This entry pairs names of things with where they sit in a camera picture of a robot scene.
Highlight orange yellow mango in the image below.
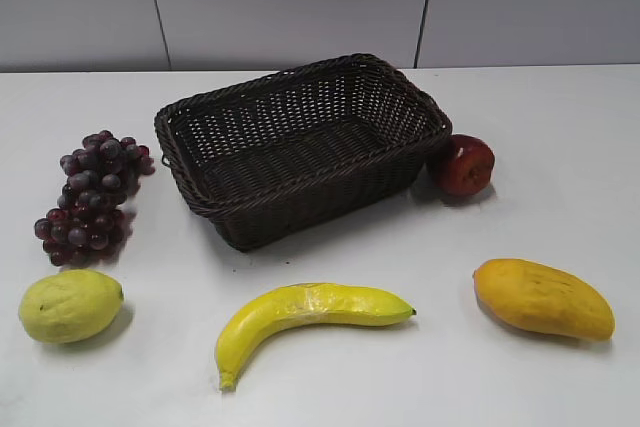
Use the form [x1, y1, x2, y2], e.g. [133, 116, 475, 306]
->
[473, 258, 616, 342]

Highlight dark woven plastic basket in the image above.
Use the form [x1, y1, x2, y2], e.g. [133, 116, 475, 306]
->
[154, 53, 452, 252]

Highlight red apple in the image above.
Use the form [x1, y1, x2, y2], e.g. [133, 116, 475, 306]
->
[427, 134, 495, 197]

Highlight purple grape bunch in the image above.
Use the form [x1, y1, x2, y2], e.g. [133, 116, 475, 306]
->
[33, 130, 155, 268]

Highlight yellow banana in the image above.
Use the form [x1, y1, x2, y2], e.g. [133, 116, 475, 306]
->
[215, 283, 417, 391]

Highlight yellow-green lemon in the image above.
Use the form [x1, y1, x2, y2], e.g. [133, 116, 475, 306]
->
[18, 270, 124, 344]

